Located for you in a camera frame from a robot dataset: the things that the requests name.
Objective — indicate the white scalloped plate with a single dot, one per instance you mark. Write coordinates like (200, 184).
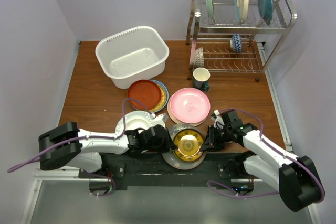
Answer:
(134, 120)

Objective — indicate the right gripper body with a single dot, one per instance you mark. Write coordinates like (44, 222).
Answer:
(220, 137)

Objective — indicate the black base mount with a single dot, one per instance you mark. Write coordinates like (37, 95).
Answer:
(152, 170)

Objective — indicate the steel dish rack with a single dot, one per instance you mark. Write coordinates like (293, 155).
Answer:
(260, 42)

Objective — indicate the blue rimmed yellow plate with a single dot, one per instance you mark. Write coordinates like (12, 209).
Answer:
(163, 100)

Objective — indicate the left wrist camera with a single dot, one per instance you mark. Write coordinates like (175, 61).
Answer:
(160, 119)

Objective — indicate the dark green mug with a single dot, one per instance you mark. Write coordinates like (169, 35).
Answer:
(200, 79)

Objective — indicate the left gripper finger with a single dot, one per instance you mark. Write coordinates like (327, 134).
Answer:
(170, 133)
(172, 147)

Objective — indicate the pink plate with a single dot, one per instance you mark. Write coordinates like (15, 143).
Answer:
(190, 105)

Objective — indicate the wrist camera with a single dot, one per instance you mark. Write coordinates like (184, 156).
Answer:
(218, 121)
(160, 119)

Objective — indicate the red fluted plate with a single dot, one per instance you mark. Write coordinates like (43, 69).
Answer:
(146, 92)

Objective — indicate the white plastic bin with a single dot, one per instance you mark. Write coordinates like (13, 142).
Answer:
(131, 55)

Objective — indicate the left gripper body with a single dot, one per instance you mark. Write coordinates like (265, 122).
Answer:
(161, 147)

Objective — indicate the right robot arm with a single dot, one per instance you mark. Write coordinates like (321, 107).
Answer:
(294, 178)

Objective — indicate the blue zigzag cup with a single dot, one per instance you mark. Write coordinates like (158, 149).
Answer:
(236, 43)

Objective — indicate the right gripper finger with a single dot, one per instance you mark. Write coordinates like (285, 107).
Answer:
(210, 137)
(207, 146)

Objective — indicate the yellow patterned plate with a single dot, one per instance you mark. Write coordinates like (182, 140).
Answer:
(188, 143)

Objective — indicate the grey reindeer plate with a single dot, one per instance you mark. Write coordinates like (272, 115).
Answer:
(173, 161)

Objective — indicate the patterned bowl in rack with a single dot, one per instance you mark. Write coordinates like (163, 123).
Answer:
(199, 58)

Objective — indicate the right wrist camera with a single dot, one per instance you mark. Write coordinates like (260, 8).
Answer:
(218, 121)

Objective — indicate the beige plate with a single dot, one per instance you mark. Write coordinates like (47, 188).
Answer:
(175, 119)

